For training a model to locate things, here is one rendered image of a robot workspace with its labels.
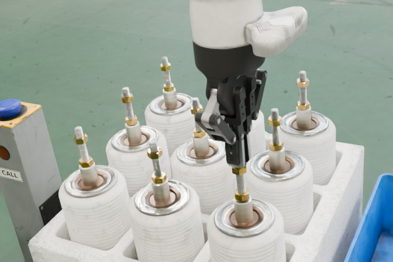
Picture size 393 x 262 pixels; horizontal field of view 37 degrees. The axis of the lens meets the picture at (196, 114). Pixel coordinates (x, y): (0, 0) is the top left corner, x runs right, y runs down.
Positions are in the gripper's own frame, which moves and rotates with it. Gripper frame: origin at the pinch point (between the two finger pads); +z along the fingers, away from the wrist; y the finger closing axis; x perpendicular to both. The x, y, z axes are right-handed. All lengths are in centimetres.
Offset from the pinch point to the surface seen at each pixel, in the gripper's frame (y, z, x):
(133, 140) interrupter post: -9.2, 9.5, -23.9
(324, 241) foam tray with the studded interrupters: -8.9, 18.7, 7.1
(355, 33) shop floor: -121, 35, -24
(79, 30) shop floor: -98, 35, -120
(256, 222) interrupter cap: 0.4, 10.0, 1.9
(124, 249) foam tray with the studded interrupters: 4.9, 17.4, -16.5
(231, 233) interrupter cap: 3.5, 9.7, 0.2
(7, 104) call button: -1.2, 2.3, -40.7
